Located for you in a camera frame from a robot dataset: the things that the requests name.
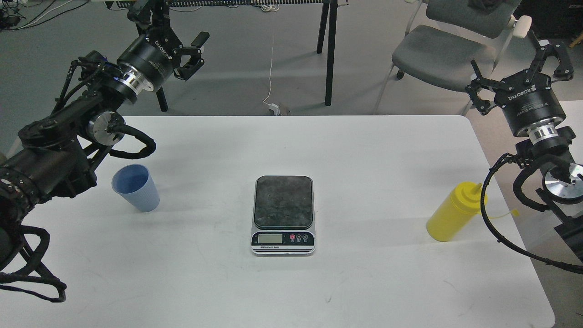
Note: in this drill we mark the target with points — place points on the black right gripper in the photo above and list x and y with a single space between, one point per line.
530 107

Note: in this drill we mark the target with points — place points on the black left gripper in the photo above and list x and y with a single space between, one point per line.
151 59

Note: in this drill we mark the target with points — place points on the blue ribbed plastic cup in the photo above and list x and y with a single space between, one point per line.
135 184

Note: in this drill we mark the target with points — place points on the yellow squeeze bottle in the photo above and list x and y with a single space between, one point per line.
460 210

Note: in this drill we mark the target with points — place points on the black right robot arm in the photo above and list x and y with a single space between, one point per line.
549 175

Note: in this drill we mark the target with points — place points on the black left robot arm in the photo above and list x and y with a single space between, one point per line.
62 151

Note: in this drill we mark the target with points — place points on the digital kitchen scale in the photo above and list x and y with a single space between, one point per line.
283 216

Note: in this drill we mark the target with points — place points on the grey office chair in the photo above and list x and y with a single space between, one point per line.
442 59

